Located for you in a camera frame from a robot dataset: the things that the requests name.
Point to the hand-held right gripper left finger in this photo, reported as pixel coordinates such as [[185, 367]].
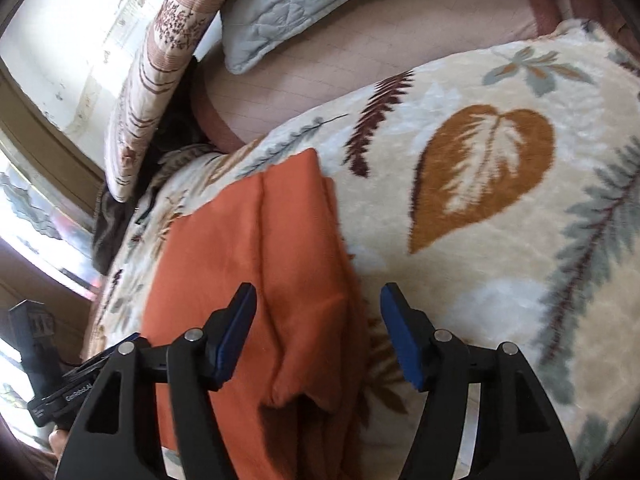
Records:
[[235, 337]]

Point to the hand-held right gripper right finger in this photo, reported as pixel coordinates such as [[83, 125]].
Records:
[[400, 337]]

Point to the orange knit sweater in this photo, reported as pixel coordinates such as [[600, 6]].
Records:
[[260, 280]]

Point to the person's left hand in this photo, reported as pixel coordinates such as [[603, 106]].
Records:
[[59, 442]]

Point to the leaf print fleece blanket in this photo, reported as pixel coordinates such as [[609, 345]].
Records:
[[480, 200]]

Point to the striped floral quilted pillow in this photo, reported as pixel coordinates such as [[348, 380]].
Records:
[[150, 75]]

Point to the pink quilted bed sheet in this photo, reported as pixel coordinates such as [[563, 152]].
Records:
[[380, 45]]

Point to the grey quilted pillow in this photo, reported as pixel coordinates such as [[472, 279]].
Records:
[[320, 5]]

